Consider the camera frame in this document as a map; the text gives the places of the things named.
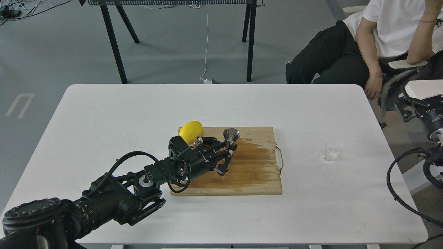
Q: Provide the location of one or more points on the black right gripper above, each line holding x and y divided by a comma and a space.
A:
432, 119

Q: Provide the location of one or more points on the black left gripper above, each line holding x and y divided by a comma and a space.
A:
188, 163

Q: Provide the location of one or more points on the steel jigger measuring cup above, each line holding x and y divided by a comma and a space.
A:
231, 135

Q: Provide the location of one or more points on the clear glass cup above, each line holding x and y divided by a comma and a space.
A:
331, 150

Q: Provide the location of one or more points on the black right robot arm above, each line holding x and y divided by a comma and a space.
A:
429, 170

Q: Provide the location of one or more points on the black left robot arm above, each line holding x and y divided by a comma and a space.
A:
128, 193

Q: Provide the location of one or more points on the white side table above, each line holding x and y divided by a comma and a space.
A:
421, 89

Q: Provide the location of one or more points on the yellow lemon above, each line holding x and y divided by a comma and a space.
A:
190, 131

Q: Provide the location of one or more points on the wooden cutting board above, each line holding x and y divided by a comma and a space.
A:
253, 170

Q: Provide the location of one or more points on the seated person white shirt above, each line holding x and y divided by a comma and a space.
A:
349, 51

